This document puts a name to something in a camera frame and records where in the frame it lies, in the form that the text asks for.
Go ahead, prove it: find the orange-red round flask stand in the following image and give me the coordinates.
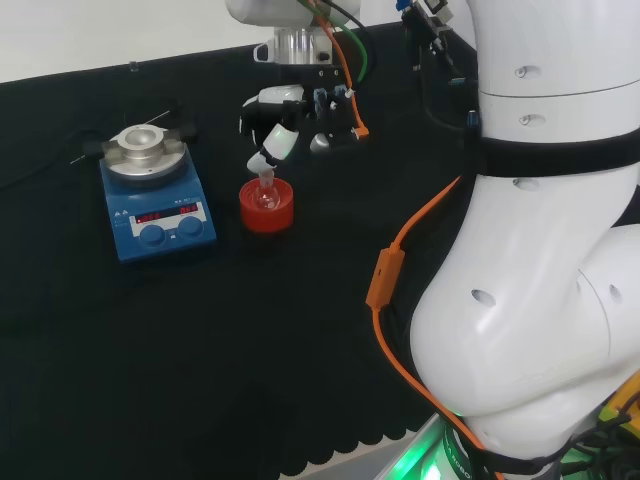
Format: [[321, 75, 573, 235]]
[[239, 178, 295, 234]]

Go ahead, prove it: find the black probe cable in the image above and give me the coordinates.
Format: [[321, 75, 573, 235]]
[[0, 99, 196, 191]]

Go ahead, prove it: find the blue heater with steel plate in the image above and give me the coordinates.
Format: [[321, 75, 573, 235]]
[[82, 124, 219, 265]]

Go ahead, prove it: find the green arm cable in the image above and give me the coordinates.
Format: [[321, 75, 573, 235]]
[[319, 0, 376, 84]]

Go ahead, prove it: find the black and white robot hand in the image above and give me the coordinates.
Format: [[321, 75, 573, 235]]
[[238, 67, 371, 175]]

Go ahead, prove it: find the thin steel probe rod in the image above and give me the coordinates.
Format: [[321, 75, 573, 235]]
[[69, 110, 171, 166]]

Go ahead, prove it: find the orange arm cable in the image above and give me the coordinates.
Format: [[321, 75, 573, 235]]
[[299, 0, 506, 480]]

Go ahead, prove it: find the clear glass round-bottom flask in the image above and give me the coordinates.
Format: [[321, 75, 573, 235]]
[[254, 167, 280, 210]]

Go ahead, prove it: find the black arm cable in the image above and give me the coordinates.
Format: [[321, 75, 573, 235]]
[[409, 14, 481, 131]]

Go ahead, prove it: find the black bench cloth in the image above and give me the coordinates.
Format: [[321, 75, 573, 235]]
[[0, 19, 481, 480]]

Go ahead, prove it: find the pale base board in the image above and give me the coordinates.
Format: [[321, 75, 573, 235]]
[[344, 404, 451, 480]]

